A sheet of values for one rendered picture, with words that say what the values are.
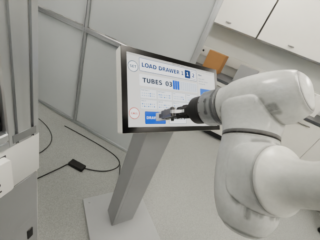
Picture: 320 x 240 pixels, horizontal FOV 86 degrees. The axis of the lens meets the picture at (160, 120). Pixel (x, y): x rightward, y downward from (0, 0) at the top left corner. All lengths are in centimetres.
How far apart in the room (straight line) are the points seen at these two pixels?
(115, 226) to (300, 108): 131
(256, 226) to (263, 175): 8
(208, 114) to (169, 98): 32
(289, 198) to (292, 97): 15
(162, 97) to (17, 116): 45
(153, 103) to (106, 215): 101
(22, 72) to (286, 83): 49
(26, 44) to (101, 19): 133
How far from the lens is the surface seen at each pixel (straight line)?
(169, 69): 74
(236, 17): 303
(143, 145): 85
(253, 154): 30
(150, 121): 64
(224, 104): 37
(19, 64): 46
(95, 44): 179
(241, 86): 37
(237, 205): 32
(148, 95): 65
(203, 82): 87
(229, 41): 337
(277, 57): 345
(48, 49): 222
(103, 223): 144
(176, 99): 73
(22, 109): 51
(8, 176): 58
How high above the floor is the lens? 131
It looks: 28 degrees down
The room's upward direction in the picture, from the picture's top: 22 degrees clockwise
